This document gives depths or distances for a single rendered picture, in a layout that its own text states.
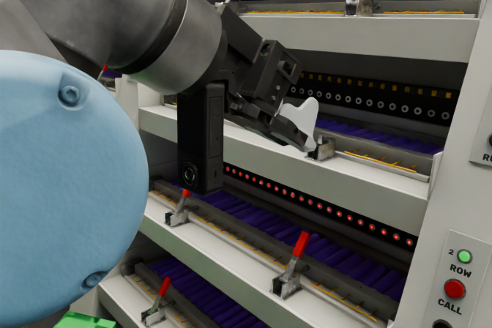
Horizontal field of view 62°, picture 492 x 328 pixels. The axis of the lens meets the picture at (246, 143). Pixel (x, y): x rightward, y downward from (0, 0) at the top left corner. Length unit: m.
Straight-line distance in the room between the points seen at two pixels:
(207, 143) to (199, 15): 0.12
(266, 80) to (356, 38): 0.19
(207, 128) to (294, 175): 0.22
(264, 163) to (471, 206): 0.28
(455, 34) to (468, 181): 0.16
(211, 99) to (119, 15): 0.12
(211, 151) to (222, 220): 0.37
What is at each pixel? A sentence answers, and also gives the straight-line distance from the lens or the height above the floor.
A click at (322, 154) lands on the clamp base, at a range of 0.55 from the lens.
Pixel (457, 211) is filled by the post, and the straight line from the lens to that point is 0.46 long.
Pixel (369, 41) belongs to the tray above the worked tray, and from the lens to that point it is 0.54.
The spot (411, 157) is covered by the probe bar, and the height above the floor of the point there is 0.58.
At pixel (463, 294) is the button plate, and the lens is 0.47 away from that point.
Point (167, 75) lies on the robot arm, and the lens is 0.33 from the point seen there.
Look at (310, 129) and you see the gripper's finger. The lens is 0.48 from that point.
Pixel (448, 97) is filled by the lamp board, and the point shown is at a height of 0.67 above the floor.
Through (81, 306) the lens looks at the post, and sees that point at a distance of 1.04.
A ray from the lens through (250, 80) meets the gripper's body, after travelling 0.40.
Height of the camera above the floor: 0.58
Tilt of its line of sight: 4 degrees down
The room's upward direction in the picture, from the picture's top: 14 degrees clockwise
